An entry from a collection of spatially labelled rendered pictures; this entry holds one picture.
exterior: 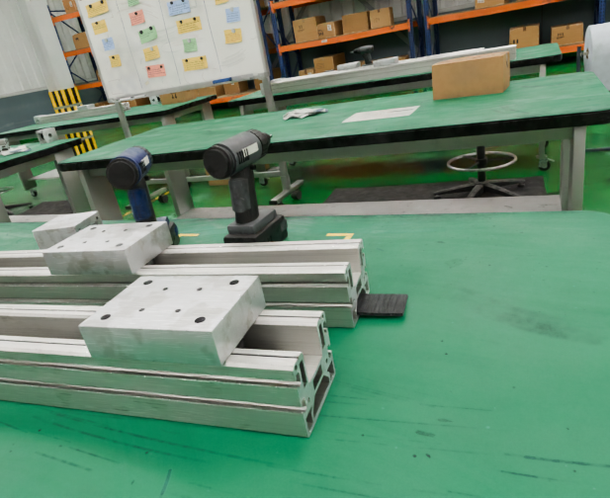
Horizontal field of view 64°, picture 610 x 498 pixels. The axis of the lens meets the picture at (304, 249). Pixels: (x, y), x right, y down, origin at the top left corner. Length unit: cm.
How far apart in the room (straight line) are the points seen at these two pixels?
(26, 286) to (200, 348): 51
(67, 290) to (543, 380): 69
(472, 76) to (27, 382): 207
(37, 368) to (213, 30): 325
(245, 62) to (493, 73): 184
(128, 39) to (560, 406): 395
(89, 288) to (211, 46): 305
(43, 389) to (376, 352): 40
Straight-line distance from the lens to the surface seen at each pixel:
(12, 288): 96
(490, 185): 329
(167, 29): 395
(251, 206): 90
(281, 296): 65
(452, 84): 239
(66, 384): 66
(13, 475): 62
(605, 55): 388
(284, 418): 50
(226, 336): 48
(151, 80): 411
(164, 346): 50
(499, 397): 54
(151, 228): 80
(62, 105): 904
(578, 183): 191
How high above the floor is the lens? 113
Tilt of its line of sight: 23 degrees down
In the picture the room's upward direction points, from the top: 11 degrees counter-clockwise
